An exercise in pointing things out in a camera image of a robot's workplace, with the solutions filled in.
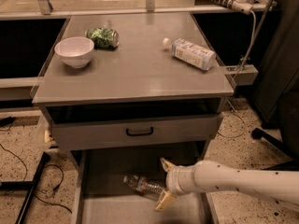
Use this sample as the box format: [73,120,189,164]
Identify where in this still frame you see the black floor cable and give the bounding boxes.
[0,143,73,215]

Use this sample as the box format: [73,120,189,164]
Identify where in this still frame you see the grey drawer cabinet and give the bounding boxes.
[31,12,235,161]

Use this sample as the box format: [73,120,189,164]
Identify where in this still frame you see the white spiral hose fixture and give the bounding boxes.
[210,0,253,15]

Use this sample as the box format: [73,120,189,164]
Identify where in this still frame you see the black floor stand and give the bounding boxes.
[0,152,50,224]

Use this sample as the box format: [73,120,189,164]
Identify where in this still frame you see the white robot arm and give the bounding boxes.
[155,158,299,212]

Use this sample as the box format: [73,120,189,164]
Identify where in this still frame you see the grey top drawer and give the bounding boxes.
[51,114,223,150]

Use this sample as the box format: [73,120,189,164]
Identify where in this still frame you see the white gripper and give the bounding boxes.
[155,158,196,212]

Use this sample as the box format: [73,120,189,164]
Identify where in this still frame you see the white labelled bottle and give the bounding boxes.
[163,38,216,71]

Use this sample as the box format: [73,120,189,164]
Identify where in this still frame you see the white bowl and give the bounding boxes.
[54,36,94,68]

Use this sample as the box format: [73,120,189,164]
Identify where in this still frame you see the clear plastic water bottle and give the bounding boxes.
[123,175,164,201]

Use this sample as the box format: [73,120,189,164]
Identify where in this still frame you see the grey metal rail frame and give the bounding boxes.
[0,0,278,21]

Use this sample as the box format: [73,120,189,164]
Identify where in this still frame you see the grey open middle drawer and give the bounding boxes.
[72,143,219,224]

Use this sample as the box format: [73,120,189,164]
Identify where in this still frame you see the black drawer handle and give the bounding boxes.
[125,127,154,137]

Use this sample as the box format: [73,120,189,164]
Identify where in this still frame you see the green soda can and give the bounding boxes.
[85,27,119,49]

